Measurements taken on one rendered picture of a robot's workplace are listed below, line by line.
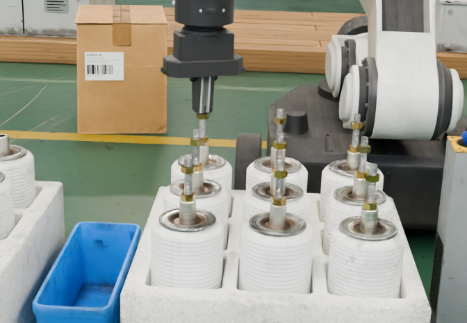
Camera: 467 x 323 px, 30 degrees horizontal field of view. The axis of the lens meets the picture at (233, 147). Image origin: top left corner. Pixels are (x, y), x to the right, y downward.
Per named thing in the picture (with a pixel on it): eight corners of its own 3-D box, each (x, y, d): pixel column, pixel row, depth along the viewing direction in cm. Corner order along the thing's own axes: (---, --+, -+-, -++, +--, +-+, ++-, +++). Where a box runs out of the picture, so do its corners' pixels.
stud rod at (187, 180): (190, 212, 113) (190, 158, 111) (183, 212, 114) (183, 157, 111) (192, 210, 114) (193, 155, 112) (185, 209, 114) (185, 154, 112)
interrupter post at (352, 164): (351, 174, 134) (353, 154, 133) (342, 169, 136) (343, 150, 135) (363, 172, 136) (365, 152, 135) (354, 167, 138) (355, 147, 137)
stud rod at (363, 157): (356, 187, 124) (360, 137, 122) (358, 185, 125) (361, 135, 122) (363, 189, 124) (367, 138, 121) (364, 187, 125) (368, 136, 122)
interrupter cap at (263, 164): (293, 178, 132) (293, 174, 132) (246, 171, 134) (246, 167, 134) (307, 164, 139) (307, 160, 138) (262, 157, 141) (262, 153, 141)
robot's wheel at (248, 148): (235, 210, 185) (238, 120, 179) (258, 211, 185) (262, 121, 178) (231, 250, 166) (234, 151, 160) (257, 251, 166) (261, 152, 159)
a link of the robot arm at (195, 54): (170, 81, 126) (171, -2, 122) (154, 67, 135) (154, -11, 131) (252, 77, 130) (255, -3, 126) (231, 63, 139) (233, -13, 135)
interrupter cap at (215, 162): (183, 155, 141) (183, 151, 141) (229, 159, 140) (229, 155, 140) (172, 169, 134) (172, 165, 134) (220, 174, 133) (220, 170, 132)
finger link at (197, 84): (196, 108, 135) (197, 69, 134) (202, 114, 133) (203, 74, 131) (186, 109, 135) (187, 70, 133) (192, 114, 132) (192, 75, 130)
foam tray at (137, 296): (158, 282, 152) (159, 185, 146) (383, 293, 151) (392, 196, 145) (121, 416, 115) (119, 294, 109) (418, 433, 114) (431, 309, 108)
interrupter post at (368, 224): (354, 231, 113) (356, 208, 112) (365, 226, 115) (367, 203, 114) (370, 236, 112) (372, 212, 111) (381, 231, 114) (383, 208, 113)
